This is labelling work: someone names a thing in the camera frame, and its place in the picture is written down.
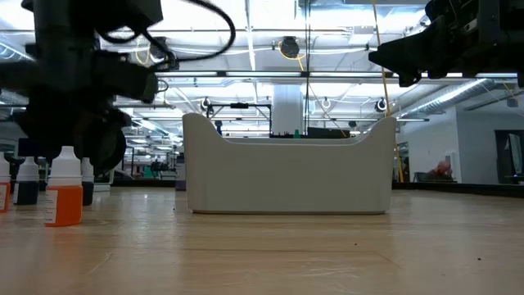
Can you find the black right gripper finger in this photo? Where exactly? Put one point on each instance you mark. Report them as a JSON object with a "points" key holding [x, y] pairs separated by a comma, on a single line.
{"points": [[413, 53]]}

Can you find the dark food coloring bottle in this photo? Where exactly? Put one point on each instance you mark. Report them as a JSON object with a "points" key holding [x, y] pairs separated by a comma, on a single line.
{"points": [[88, 192], [26, 192]]}

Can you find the orange food coloring bottle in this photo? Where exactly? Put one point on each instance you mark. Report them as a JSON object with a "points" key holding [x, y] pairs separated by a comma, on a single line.
{"points": [[63, 205], [3, 192]]}

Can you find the grey plastic bin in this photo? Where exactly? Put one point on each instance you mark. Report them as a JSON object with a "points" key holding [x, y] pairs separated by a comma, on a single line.
{"points": [[286, 176]]}

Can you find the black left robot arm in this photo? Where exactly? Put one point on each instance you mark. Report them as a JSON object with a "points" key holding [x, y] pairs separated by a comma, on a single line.
{"points": [[61, 33]]}

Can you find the black vertical pole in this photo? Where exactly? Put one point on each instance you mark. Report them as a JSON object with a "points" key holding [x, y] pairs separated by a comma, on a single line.
{"points": [[307, 102]]}

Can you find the black distant box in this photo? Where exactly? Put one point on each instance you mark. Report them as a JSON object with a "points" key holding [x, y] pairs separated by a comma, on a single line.
{"points": [[327, 133]]}

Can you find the person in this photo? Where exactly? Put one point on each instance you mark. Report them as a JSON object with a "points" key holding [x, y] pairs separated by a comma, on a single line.
{"points": [[442, 170]]}

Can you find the dark glass door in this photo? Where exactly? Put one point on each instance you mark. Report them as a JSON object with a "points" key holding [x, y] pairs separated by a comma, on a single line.
{"points": [[503, 160]]}

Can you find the white column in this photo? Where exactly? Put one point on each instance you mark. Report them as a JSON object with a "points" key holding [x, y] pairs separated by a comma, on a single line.
{"points": [[287, 110]]}

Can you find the green distant bottle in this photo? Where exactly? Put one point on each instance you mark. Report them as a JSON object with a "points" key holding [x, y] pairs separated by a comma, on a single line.
{"points": [[296, 135]]}

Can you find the blue distant bottle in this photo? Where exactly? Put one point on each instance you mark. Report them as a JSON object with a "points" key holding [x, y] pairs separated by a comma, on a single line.
{"points": [[219, 129]]}

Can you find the black horizontal beam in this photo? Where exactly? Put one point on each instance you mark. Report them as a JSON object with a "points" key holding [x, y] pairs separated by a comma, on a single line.
{"points": [[245, 74]]}

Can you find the black aluminium table frame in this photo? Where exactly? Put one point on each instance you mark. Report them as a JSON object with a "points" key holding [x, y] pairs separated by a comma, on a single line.
{"points": [[450, 189]]}

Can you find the black distant station frame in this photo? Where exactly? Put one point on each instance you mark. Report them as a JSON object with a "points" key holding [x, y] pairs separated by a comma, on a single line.
{"points": [[239, 105]]}

